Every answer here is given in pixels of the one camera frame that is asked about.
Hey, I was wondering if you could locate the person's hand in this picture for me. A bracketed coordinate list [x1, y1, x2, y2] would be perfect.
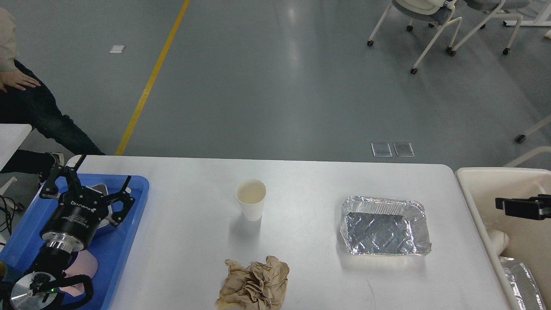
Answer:
[0, 69, 41, 93]

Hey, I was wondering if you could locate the crumpled brown paper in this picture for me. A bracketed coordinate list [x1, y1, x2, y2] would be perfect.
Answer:
[215, 256, 291, 310]

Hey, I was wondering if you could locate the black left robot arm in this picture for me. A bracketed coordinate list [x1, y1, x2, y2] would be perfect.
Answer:
[1, 155, 136, 310]

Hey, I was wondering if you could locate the foil tray inside bin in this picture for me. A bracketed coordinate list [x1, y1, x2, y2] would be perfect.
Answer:
[498, 257, 546, 310]

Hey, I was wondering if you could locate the white chair left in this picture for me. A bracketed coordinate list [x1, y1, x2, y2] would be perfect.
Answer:
[366, 0, 462, 74]

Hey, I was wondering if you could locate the seated person in jeans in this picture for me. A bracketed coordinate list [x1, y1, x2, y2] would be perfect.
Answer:
[0, 8, 106, 186]

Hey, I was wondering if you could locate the clear floor plate left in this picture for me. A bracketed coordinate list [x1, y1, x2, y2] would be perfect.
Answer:
[371, 143, 393, 158]

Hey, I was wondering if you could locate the white paper cup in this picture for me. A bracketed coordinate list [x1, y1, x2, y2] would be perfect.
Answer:
[235, 179, 267, 221]

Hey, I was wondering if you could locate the blue plastic tray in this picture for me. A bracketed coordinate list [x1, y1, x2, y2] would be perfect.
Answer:
[0, 175, 149, 310]

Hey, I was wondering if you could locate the white side table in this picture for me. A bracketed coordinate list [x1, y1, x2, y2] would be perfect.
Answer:
[0, 124, 33, 169]

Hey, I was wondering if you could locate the cream plastic bin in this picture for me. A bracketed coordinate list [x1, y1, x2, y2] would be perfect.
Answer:
[456, 167, 551, 310]

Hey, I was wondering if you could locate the white chair right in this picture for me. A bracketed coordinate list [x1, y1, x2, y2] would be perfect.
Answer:
[446, 0, 551, 56]

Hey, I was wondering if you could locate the stainless steel rectangular tray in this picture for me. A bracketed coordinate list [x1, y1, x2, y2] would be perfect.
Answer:
[88, 184, 122, 241]

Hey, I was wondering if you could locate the white chair base right edge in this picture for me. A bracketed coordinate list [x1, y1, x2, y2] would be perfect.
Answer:
[503, 113, 551, 167]

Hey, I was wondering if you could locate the aluminium foil tray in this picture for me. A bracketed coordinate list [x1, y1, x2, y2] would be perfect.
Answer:
[339, 196, 432, 256]

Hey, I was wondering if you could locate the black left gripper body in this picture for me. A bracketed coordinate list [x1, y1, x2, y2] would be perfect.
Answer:
[40, 189, 110, 251]

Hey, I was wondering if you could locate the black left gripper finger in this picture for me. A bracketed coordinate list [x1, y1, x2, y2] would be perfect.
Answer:
[97, 175, 136, 227]
[39, 155, 86, 201]

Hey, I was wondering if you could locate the white chair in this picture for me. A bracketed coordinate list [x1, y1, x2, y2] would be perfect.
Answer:
[366, 0, 462, 74]
[446, 0, 551, 56]

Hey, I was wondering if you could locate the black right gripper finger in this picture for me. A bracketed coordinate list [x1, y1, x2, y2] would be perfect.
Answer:
[495, 195, 551, 220]

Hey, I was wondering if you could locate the pink mug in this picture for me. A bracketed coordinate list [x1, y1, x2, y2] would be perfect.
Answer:
[59, 250, 98, 298]

